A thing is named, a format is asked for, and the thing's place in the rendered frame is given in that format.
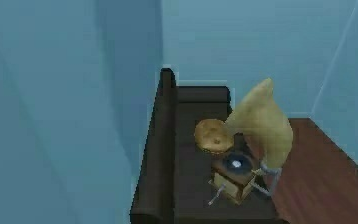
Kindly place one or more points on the round tan cushion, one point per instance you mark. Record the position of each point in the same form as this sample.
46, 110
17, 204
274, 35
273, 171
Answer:
213, 136

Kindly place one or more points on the dark brown sofa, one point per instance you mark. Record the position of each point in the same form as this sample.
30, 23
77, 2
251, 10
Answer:
160, 160

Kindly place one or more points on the brass horn gramophone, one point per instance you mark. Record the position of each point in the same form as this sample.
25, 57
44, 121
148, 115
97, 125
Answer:
263, 123

